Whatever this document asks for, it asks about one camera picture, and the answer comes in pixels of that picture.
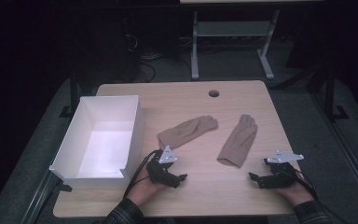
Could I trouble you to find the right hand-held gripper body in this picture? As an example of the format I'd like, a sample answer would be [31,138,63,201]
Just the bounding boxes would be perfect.
[259,149,305,189]

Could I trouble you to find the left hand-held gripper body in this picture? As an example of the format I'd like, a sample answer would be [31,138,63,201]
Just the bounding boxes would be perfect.
[145,145,181,189]

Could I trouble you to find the beige glove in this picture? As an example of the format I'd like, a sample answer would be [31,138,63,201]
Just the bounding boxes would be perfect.
[216,113,258,169]
[157,115,219,150]

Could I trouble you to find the white box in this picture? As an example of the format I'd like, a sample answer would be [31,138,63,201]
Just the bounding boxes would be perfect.
[48,94,145,190]

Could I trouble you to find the person's right hand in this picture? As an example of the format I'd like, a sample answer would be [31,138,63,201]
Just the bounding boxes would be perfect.
[276,173,315,207]

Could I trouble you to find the person's left hand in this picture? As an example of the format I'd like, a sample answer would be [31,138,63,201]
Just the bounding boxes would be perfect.
[126,170,168,207]

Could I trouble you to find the black stand leg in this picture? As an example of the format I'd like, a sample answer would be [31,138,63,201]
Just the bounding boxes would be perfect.
[58,66,80,119]
[321,60,351,121]

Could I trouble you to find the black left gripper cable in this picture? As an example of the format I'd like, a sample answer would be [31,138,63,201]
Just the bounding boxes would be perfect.
[122,149,162,200]

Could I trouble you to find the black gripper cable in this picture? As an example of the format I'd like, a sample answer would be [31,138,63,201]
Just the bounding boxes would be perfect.
[122,149,162,200]
[292,170,352,224]

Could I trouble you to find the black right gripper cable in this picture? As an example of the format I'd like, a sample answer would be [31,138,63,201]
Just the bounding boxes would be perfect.
[292,170,352,224]

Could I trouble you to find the aluminium frame rail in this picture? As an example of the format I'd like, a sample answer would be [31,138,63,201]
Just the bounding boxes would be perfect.
[310,92,358,208]
[20,170,62,224]

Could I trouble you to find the black floor cables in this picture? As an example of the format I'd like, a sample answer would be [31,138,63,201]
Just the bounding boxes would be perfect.
[134,52,164,84]

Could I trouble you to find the grey metal table frame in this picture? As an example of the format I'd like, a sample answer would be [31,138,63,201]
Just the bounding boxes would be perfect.
[190,8,281,82]

